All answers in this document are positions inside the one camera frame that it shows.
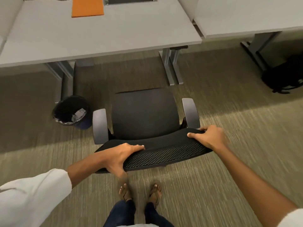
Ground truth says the person's left hand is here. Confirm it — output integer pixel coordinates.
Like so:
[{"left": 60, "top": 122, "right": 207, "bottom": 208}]
[{"left": 103, "top": 143, "right": 145, "bottom": 179}]

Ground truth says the person's right hand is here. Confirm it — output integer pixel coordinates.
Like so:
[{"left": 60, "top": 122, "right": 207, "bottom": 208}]
[{"left": 187, "top": 125, "right": 228, "bottom": 153}]

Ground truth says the black mesh office chair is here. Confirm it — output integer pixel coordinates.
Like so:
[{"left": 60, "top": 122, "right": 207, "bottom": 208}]
[{"left": 92, "top": 87, "right": 213, "bottom": 174}]

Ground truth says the orange paper folder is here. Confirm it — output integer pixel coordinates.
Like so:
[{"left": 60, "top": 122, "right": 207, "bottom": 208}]
[{"left": 71, "top": 0, "right": 104, "bottom": 18}]

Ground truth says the person's right forearm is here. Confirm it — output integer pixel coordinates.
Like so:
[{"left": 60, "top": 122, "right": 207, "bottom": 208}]
[{"left": 214, "top": 143, "right": 299, "bottom": 227}]

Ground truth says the person's left forearm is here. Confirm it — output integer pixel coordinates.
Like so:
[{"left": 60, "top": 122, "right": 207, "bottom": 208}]
[{"left": 67, "top": 151, "right": 109, "bottom": 188}]

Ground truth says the person's left leg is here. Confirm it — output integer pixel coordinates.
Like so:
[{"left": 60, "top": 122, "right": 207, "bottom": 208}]
[{"left": 103, "top": 200, "right": 137, "bottom": 227}]

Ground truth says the person's leg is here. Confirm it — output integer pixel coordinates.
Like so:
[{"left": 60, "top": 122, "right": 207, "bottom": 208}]
[
  {"left": 144, "top": 202, "right": 175, "bottom": 227},
  {"left": 103, "top": 200, "right": 137, "bottom": 227}
]

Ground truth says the person's right leg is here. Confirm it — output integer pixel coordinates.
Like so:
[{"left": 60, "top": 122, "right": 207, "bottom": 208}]
[{"left": 144, "top": 202, "right": 175, "bottom": 227}]

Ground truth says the white desk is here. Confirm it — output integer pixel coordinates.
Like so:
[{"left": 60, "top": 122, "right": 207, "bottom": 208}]
[
  {"left": 0, "top": 0, "right": 202, "bottom": 68},
  {"left": 0, "top": 36, "right": 7, "bottom": 56},
  {"left": 193, "top": 0, "right": 303, "bottom": 38}
]

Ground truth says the grey desk power box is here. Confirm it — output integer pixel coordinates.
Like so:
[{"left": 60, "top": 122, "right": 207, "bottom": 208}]
[{"left": 103, "top": 0, "right": 157, "bottom": 5}]

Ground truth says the brown left sandal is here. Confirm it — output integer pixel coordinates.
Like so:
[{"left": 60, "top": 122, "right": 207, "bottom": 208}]
[{"left": 118, "top": 183, "right": 133, "bottom": 202}]

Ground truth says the brown sandal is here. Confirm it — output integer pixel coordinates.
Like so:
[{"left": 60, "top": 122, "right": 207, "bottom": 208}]
[
  {"left": 118, "top": 183, "right": 133, "bottom": 202},
  {"left": 149, "top": 183, "right": 163, "bottom": 208}
]

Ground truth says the brown right sandal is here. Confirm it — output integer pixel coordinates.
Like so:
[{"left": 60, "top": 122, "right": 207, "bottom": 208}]
[{"left": 149, "top": 183, "right": 163, "bottom": 208}]

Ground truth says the black trash bin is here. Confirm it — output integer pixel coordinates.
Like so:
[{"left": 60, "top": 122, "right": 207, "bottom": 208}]
[{"left": 52, "top": 96, "right": 93, "bottom": 130}]

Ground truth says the white left shirt sleeve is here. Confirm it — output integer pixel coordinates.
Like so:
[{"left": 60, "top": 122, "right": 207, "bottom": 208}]
[{"left": 0, "top": 169, "right": 73, "bottom": 227}]

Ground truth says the white shirt sleeve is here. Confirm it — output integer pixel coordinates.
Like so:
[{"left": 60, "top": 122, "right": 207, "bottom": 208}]
[
  {"left": 278, "top": 208, "right": 303, "bottom": 227},
  {"left": 0, "top": 169, "right": 73, "bottom": 227}
]

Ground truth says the black backpack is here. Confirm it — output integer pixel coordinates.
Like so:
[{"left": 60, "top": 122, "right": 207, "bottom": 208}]
[{"left": 261, "top": 54, "right": 303, "bottom": 94}]

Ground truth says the white right shirt sleeve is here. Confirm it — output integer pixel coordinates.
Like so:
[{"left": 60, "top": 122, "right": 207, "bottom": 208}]
[{"left": 278, "top": 208, "right": 303, "bottom": 227}]

